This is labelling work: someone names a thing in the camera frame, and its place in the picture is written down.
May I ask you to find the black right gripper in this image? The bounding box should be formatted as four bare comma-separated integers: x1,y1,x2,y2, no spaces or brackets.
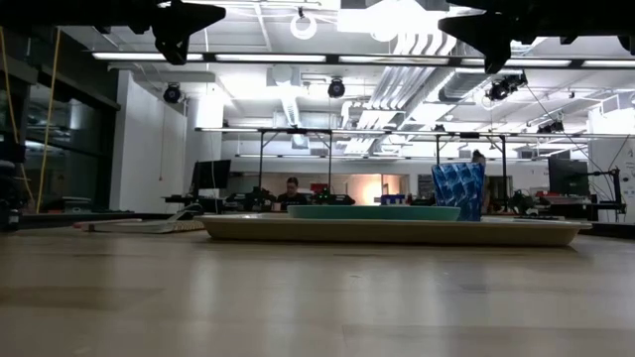
438,0,596,75

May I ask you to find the black computer monitor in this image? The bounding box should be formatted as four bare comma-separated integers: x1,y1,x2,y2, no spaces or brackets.
190,159,232,194
548,157,590,197

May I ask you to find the white ring ceiling lamp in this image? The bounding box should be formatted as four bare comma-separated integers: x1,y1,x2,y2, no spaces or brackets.
289,6,319,42

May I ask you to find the teal round plate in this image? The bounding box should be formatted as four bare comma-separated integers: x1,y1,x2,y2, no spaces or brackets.
286,204,462,222

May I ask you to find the black ceiling spot lamp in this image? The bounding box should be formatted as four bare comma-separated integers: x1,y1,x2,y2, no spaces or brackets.
537,118,567,136
163,82,183,105
326,77,347,99
485,72,529,103

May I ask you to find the seated person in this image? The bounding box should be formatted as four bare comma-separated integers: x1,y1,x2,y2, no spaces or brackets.
276,177,310,212

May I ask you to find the beige plastic tray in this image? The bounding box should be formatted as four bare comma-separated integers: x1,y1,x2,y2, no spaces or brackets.
194,212,594,248

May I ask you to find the dark grey box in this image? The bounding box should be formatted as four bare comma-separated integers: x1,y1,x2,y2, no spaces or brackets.
42,196,93,213

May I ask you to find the standing person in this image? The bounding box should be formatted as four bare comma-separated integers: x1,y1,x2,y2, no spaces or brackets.
470,149,491,214

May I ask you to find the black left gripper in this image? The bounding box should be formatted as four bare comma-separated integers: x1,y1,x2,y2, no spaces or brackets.
63,0,227,66

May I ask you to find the blue translucent plastic cup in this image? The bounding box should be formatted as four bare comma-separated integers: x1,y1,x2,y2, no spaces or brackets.
431,162,486,222

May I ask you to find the grey ceiling duct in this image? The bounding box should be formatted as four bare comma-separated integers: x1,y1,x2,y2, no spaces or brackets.
439,71,491,103

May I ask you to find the black background rig frame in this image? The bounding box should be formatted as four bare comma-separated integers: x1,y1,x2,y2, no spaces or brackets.
434,131,508,212
256,127,334,205

